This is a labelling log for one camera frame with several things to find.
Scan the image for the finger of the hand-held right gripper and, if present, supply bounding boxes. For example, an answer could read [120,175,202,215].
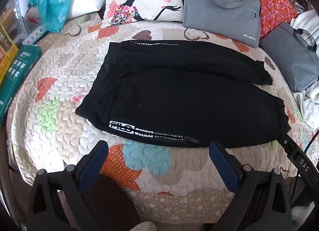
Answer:
[279,133,297,155]

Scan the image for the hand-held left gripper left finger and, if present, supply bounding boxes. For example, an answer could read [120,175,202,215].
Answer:
[26,140,109,231]

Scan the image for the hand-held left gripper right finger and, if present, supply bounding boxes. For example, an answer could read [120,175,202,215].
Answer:
[209,141,296,231]

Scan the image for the black pants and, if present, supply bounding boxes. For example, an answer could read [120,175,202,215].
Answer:
[75,40,292,149]

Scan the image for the heart patchwork quilt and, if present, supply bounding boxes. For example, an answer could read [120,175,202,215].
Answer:
[6,11,319,203]

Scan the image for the small grey bag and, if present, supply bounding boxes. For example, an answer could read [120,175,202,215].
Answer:
[259,23,319,93]

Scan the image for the green box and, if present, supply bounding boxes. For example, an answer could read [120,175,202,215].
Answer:
[0,44,41,127]

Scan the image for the white cloth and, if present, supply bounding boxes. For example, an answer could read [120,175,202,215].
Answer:
[290,10,319,122]

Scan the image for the dark clothing pile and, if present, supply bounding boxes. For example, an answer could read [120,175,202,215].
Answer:
[294,0,315,16]

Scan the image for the red floral pillow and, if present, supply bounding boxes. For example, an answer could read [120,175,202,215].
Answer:
[207,0,298,39]

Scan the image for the yellow box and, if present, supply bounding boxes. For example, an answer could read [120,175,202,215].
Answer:
[0,19,19,84]

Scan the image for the large grey laptop bag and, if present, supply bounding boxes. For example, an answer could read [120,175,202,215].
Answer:
[183,0,262,48]

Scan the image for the metal shelf upright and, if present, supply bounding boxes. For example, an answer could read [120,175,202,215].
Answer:
[14,0,28,39]

